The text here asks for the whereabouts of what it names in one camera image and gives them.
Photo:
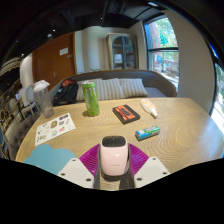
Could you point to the brown wooden door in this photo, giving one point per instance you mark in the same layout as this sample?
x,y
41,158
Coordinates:
x,y
50,63

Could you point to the blue cloud-shaped mouse pad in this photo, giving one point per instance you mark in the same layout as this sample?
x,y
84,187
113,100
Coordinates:
x,y
50,158

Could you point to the green drink can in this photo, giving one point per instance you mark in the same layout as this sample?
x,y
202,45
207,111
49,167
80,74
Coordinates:
x,y
91,100

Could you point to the white sticker sheet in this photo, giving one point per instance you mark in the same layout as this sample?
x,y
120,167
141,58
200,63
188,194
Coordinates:
x,y
55,128

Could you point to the arched glass-door cabinet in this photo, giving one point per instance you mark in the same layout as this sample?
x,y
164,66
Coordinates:
x,y
122,51

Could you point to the clear plastic tumbler with lid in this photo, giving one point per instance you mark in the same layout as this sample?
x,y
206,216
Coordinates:
x,y
44,100

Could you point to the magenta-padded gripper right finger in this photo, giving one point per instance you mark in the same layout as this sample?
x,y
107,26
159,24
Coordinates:
x,y
151,170

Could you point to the black and orange flat box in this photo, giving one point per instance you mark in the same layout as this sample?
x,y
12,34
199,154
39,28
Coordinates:
x,y
126,114

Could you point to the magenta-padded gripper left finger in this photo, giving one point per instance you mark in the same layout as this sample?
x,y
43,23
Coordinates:
x,y
75,170

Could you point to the black-framed window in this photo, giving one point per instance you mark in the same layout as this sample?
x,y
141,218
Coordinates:
x,y
163,46

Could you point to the cream squeeze tube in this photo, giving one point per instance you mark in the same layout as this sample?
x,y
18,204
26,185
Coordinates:
x,y
148,107

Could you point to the white door sign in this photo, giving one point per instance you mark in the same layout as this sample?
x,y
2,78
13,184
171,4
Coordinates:
x,y
64,51

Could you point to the pink computer mouse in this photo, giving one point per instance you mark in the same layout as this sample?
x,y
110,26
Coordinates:
x,y
114,156

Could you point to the grey tufted sofa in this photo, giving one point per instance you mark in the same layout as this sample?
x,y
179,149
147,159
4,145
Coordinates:
x,y
20,131

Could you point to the blue-green gum pack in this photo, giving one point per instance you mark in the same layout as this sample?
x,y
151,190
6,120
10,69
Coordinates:
x,y
147,132

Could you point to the ceiling spot lights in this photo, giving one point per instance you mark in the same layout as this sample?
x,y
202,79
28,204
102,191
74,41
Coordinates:
x,y
49,35

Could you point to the brown curved bench sofa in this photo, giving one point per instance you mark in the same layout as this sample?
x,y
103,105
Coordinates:
x,y
160,83

